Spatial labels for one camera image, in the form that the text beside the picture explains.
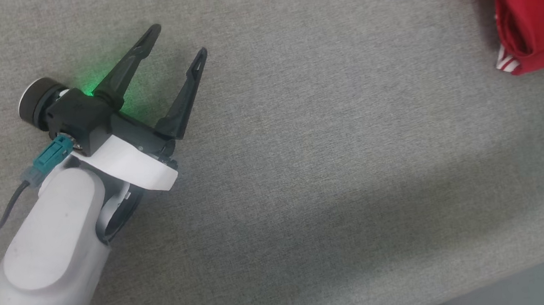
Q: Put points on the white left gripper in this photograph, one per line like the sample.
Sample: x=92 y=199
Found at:
x=134 y=162

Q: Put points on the red and white garment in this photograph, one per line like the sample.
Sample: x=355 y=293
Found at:
x=535 y=9

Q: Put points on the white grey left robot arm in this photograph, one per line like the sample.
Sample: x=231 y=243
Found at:
x=53 y=244

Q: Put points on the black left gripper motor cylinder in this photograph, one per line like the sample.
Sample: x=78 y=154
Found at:
x=38 y=102

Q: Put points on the grey fabric sofa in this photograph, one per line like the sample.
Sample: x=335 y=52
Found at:
x=330 y=167

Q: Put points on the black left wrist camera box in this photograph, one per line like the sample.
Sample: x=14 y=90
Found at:
x=80 y=120

